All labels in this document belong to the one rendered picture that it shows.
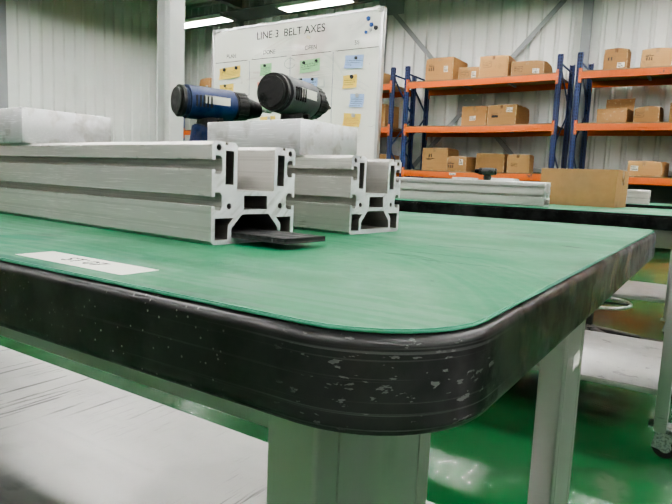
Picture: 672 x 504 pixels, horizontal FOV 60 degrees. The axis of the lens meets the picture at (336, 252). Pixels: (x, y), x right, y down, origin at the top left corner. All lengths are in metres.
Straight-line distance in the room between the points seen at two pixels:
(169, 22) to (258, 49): 5.12
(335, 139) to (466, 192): 1.54
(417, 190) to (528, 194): 0.43
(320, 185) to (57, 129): 0.32
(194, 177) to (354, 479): 0.27
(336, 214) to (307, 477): 0.36
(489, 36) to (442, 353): 11.81
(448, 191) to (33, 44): 12.54
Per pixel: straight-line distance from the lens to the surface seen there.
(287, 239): 0.46
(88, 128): 0.79
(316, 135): 0.69
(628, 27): 11.41
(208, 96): 1.10
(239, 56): 4.63
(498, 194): 2.19
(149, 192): 0.57
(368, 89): 3.90
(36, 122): 0.76
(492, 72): 10.73
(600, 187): 2.55
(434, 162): 11.04
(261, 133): 0.71
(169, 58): 9.44
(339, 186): 0.63
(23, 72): 14.00
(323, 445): 0.33
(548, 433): 0.97
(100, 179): 0.62
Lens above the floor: 0.84
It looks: 7 degrees down
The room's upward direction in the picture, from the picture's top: 2 degrees clockwise
